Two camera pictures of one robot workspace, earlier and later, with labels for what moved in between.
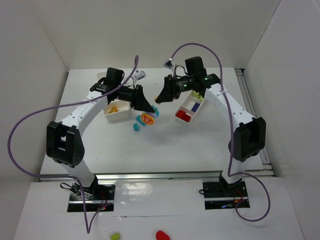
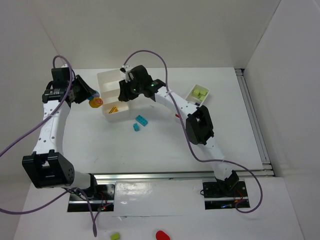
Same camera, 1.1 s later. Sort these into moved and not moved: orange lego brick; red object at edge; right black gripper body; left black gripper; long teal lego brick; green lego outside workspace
Moved: left black gripper; right black gripper body
Not moved: green lego outside workspace; orange lego brick; red object at edge; long teal lego brick
